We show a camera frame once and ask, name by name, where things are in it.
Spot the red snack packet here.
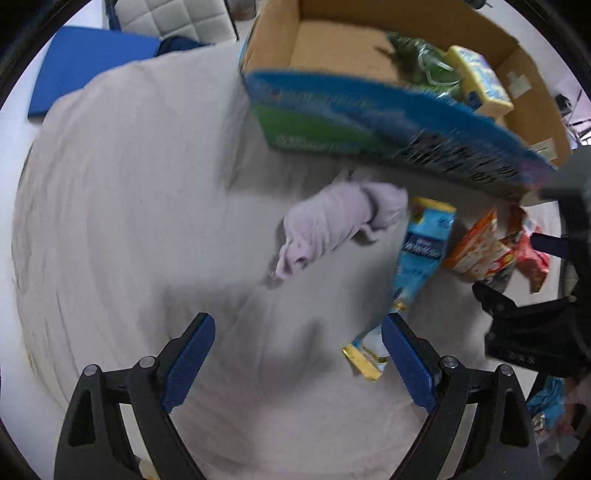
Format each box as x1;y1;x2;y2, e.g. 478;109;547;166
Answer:
501;205;550;293

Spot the orange cartoon snack packet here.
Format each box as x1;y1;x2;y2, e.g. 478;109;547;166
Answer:
443;207;516;282

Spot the long light blue packet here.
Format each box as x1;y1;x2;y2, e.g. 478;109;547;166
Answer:
342;197;457;381

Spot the lilac sock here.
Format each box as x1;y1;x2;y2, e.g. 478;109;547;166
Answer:
273;179;409;281

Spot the green snack packet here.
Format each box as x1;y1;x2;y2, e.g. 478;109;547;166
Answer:
386;32;461;101

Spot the grey table cloth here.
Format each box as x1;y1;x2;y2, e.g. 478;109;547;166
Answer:
12;44;508;479

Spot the open cardboard box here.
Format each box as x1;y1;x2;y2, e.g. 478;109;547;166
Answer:
239;1;571;198

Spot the blue foam mat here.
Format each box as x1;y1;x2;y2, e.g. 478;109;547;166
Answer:
28;26;160;118

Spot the dark blue cloth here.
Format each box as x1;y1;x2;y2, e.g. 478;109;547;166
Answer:
156;35;208;56

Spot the left white padded chair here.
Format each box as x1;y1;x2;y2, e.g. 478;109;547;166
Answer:
105;0;238;44

